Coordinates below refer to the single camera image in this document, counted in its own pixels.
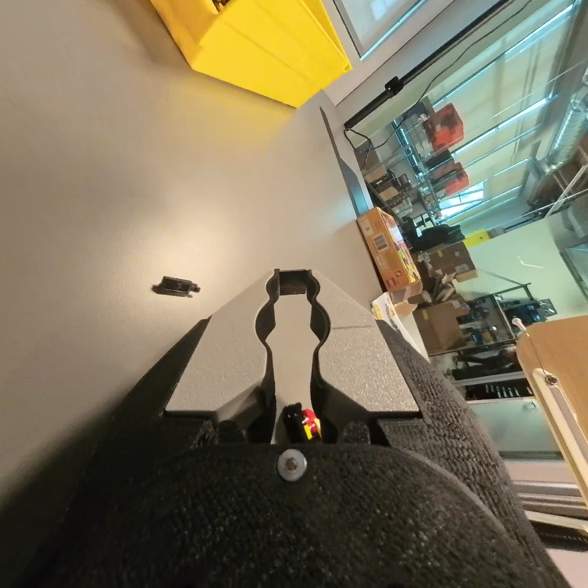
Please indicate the metal storage shelf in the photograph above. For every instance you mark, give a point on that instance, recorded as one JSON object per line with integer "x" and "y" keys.
{"x": 427, "y": 160}

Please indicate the colourful toy set box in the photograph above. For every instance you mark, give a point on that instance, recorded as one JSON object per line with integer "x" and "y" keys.
{"x": 386, "y": 248}

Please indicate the stack of cardboard boxes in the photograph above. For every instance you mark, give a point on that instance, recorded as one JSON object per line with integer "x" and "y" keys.
{"x": 445, "y": 285}

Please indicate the wooden book stand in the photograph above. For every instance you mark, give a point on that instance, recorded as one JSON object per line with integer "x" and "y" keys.
{"x": 560, "y": 367}

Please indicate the black light stand pole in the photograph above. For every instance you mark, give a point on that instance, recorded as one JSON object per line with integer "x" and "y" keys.
{"x": 413, "y": 73}

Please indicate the yellow plastic bin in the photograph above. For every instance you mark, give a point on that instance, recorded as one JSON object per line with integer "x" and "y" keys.
{"x": 266, "y": 46}

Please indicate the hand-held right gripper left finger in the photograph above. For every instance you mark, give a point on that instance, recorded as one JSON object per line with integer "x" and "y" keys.
{"x": 220, "y": 367}

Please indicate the closed instruction booklet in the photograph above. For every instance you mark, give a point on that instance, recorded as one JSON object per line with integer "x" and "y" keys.
{"x": 388, "y": 310}

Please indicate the red yellow black brick assembly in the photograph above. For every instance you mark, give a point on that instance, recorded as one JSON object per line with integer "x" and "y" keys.
{"x": 303, "y": 425}

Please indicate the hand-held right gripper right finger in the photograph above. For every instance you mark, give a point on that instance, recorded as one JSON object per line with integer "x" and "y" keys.
{"x": 363, "y": 367}

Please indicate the black clip toy brick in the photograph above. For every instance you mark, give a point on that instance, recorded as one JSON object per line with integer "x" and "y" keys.
{"x": 174, "y": 285}

